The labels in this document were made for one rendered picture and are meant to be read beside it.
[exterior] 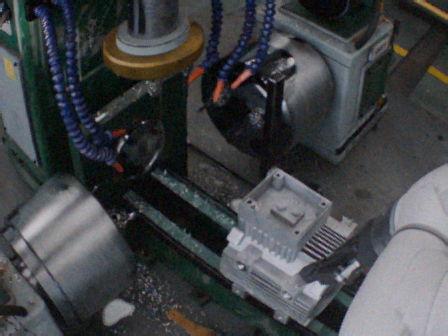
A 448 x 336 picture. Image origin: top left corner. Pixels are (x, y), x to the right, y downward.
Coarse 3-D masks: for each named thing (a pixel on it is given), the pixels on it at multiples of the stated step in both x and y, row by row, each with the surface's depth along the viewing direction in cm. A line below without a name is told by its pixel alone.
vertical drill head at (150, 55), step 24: (144, 0) 84; (168, 0) 85; (120, 24) 98; (144, 24) 88; (168, 24) 89; (192, 24) 97; (120, 48) 92; (144, 48) 89; (168, 48) 91; (192, 48) 92; (120, 72) 91; (144, 72) 90; (168, 72) 91
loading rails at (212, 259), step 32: (128, 192) 126; (160, 192) 131; (192, 192) 126; (160, 224) 120; (192, 224) 129; (224, 224) 121; (160, 256) 125; (192, 256) 114; (224, 288) 113; (352, 288) 108; (256, 320) 112; (320, 320) 112
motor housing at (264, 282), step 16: (336, 224) 102; (320, 240) 95; (336, 240) 95; (224, 256) 100; (272, 256) 97; (304, 256) 94; (320, 256) 93; (224, 272) 103; (240, 272) 99; (256, 272) 97; (272, 272) 95; (288, 272) 95; (256, 288) 99; (272, 288) 96; (336, 288) 106; (272, 304) 99; (288, 304) 95; (304, 304) 93; (320, 304) 104; (304, 320) 95
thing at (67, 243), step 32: (64, 192) 92; (32, 224) 87; (64, 224) 89; (96, 224) 91; (32, 256) 85; (64, 256) 86; (96, 256) 90; (128, 256) 95; (64, 288) 85; (96, 288) 91; (64, 320) 89
